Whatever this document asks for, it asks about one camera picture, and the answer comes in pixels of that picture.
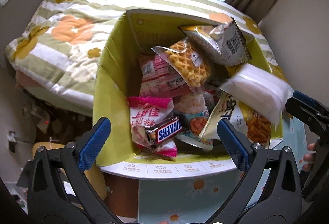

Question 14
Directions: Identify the person's right hand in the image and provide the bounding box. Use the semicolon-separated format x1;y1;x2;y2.
302;143;317;172

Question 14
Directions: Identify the pink snack bag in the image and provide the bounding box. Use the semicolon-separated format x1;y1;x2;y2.
138;54;192;98

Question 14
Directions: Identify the yellow box on floor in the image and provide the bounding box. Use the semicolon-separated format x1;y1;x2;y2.
32;141;107;201

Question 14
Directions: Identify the silver grey snack bag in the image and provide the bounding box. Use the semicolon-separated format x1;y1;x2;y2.
180;20;251;67

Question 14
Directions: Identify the small pink candy bag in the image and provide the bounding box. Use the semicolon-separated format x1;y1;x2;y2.
127;97;179;158

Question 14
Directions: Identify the cheese sticks snack bag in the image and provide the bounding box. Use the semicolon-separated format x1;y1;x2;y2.
198;91;273;149

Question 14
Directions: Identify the white green snack bag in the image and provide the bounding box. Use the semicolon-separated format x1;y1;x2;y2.
173;93;213;151

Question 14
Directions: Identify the white plastic packet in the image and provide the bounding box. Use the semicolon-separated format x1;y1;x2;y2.
220;63;293;125

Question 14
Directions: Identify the snickers bar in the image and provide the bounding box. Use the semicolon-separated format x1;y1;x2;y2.
144;116;183;149

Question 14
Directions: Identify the green cardboard box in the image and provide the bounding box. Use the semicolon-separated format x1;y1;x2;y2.
92;9;288;180

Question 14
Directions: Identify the waffle cookie clear bag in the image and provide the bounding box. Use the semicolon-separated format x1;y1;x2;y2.
151;38;211;95

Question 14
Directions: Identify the floral striped quilt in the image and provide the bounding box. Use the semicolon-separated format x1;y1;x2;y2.
5;0;284;116

